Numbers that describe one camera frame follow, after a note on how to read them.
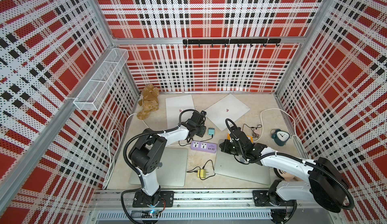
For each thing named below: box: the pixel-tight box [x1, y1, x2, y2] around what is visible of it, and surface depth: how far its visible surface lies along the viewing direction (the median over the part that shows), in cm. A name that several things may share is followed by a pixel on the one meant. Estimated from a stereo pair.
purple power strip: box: [190, 140, 218, 154], surface depth 91 cm
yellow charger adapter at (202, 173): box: [197, 169, 207, 179], surface depth 81 cm
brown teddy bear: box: [136, 83, 160, 121], surface depth 110 cm
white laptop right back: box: [204, 93, 251, 132], surface depth 113 cm
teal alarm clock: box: [270, 128, 291, 147], surface depth 94 cm
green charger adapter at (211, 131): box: [208, 127, 216, 136], surface depth 99 cm
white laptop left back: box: [165, 94, 196, 129], surface depth 117 cm
